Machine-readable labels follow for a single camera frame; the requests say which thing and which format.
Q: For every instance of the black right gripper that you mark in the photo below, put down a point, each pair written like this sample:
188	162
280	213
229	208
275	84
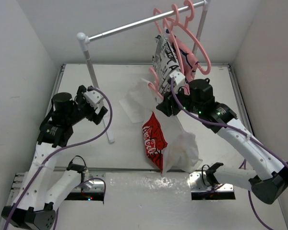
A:
168	104

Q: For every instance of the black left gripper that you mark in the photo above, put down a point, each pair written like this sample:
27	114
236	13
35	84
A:
92	116

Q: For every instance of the white red print t-shirt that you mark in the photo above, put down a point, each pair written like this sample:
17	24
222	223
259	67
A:
167	144

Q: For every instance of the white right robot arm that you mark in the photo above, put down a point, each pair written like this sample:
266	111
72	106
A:
267	179

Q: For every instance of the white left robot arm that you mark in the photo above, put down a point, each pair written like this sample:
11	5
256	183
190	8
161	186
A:
36	206

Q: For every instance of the black white print shirt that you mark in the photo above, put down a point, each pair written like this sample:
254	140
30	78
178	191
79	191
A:
164	62

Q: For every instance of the pink print shirt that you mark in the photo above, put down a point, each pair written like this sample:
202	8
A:
189	61

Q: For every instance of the pink hanger holding print shirt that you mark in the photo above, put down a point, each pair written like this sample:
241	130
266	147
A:
166	25

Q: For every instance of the white silver clothes rack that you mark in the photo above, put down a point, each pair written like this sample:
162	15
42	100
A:
123	31

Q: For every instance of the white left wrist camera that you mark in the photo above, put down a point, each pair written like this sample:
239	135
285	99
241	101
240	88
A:
94	98

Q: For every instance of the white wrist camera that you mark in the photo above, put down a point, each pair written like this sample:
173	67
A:
177	79
94	98

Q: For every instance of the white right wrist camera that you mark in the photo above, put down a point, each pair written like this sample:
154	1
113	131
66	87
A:
177	79

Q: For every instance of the silver front mounting rail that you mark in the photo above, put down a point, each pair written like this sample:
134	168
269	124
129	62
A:
180	181

